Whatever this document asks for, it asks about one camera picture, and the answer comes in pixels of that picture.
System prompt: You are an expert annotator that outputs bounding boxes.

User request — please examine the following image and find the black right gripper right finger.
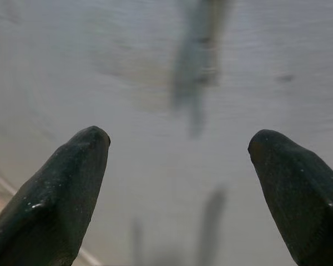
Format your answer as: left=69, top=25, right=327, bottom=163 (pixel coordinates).
left=247, top=129, right=333, bottom=266

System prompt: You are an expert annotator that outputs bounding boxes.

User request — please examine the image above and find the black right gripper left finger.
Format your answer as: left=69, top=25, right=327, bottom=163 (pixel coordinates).
left=0, top=125, right=112, bottom=266

